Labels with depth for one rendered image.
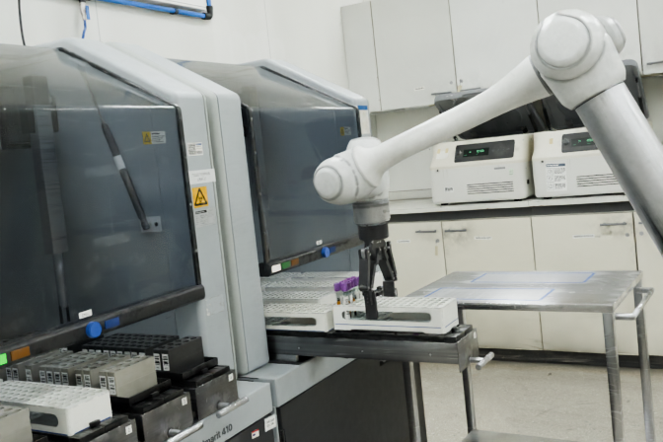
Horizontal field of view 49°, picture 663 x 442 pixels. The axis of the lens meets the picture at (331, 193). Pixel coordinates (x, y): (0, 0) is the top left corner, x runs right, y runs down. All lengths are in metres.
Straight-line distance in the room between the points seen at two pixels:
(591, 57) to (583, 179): 2.60
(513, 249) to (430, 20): 1.46
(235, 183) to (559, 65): 0.85
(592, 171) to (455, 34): 1.18
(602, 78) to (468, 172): 2.74
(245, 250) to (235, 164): 0.22
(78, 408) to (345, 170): 0.70
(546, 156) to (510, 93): 2.37
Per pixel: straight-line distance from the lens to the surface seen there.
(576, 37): 1.39
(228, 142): 1.82
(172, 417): 1.54
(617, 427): 2.02
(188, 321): 1.74
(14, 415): 1.39
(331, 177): 1.55
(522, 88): 1.63
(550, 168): 3.99
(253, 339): 1.87
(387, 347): 1.77
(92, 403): 1.44
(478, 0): 4.44
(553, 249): 4.03
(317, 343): 1.86
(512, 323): 4.18
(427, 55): 4.51
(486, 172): 4.08
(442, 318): 1.71
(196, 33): 3.56
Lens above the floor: 1.26
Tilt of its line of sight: 3 degrees down
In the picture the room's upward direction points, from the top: 6 degrees counter-clockwise
